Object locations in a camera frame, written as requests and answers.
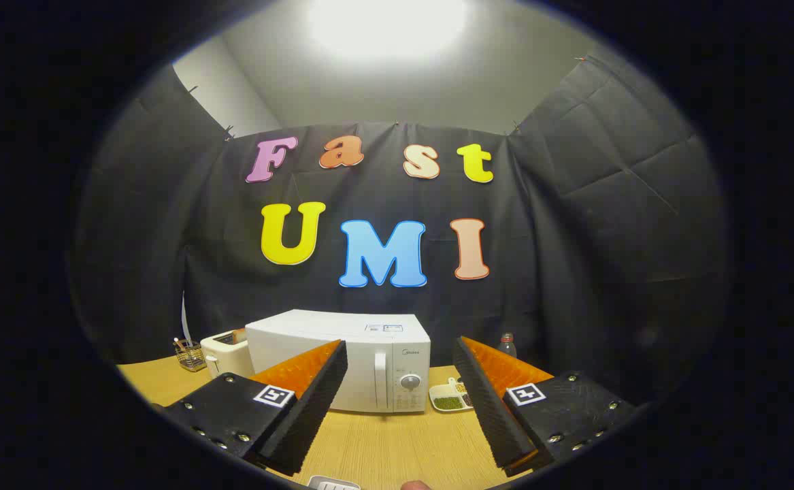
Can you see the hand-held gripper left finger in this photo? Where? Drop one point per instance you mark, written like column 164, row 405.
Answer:
column 315, row 408

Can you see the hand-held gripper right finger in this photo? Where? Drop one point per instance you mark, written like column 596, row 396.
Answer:
column 492, row 408

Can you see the white toaster oven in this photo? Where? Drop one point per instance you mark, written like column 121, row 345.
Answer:
column 315, row 330

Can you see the white bread toaster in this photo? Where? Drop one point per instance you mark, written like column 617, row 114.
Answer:
column 223, row 354

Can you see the white divided dish with beans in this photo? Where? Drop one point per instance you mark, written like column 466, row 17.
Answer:
column 445, row 402

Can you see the clear bottle with red label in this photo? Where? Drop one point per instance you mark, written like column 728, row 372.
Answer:
column 507, row 348

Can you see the white plate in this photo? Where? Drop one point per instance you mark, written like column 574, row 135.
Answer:
column 332, row 484

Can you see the toast slice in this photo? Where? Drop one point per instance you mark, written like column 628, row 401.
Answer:
column 239, row 335

